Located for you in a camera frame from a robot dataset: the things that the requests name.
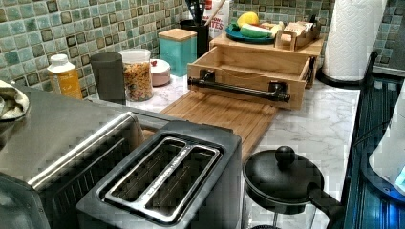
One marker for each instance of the stainless steel toaster oven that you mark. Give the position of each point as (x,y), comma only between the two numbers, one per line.
(58,151)

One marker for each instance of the wooden drawer cabinet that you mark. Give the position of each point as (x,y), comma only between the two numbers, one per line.
(305,47)

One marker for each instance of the black paper towel holder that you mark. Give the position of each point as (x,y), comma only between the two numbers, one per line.
(350,84)

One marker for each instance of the orange juice bottle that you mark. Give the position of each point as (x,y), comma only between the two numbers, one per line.
(64,76)

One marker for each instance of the yellow lemon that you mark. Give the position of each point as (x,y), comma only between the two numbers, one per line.
(250,18)

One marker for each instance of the black metal drawer handle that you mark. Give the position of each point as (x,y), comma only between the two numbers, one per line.
(277,91)

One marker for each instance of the pink lidded bowl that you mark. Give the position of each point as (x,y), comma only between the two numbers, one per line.
(160,71)

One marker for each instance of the paper towel roll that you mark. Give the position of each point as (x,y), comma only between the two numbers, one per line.
(353,30)

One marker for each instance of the dark grey cup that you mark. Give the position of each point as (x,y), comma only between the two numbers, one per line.
(108,72)

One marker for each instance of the bamboo cutting board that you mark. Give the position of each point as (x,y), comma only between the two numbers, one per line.
(246,119)

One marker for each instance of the black two-slot toaster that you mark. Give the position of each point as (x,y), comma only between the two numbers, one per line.
(186,176)

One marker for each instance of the wooden organizer tray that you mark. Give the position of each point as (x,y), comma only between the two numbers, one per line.
(296,36)

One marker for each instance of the teal canister with wooden lid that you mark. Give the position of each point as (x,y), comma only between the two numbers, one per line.
(178,48)

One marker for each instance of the teal plate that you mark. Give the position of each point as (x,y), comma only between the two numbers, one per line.
(237,36)

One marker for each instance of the green white toy vegetable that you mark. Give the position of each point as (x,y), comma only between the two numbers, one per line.
(251,31)

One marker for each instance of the wooden spoon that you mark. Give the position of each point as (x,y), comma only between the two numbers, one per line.
(216,10)

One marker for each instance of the beige cloth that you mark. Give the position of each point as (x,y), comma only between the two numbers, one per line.
(14,103)

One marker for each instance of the clear jar of cereal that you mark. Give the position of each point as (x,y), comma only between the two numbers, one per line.
(137,74)

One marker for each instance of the black french press lid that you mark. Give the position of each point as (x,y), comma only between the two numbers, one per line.
(284,183)

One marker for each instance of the white red printed box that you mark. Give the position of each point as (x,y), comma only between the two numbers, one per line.
(220,21)

